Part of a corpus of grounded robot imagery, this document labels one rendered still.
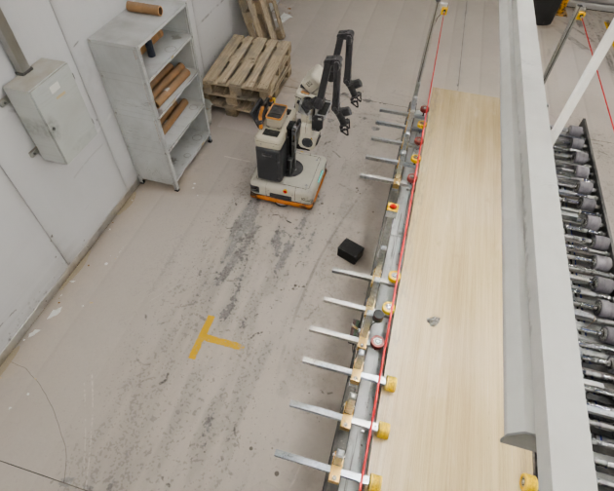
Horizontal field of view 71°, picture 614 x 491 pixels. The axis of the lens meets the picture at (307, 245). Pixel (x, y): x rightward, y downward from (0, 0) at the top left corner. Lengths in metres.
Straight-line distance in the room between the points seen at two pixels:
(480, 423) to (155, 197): 3.65
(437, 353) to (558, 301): 1.70
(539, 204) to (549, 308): 0.31
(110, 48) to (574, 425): 3.85
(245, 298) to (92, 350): 1.27
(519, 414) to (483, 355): 1.80
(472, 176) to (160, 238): 2.87
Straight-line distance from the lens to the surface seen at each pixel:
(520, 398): 1.01
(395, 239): 3.48
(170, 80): 4.66
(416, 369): 2.61
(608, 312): 3.42
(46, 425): 3.79
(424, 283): 2.92
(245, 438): 3.35
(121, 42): 4.03
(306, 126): 4.00
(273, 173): 4.24
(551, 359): 0.97
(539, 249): 1.12
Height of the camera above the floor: 3.22
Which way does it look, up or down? 51 degrees down
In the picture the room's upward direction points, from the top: 2 degrees clockwise
